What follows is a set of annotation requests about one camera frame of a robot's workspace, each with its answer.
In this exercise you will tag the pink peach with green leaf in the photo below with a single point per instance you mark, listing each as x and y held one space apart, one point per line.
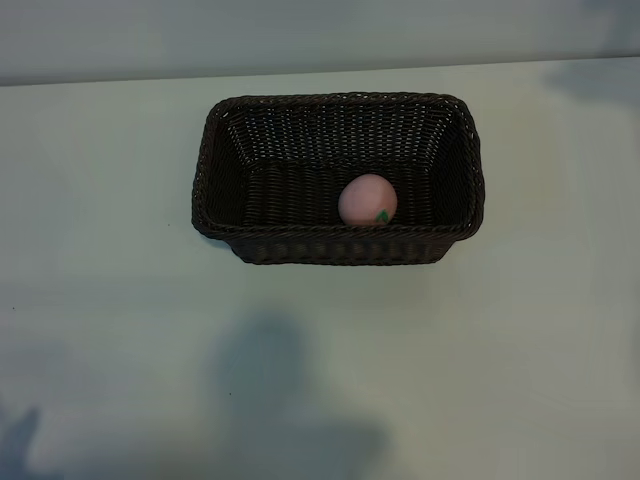
365 197

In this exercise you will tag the dark brown woven basket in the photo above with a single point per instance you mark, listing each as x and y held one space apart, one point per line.
280 165

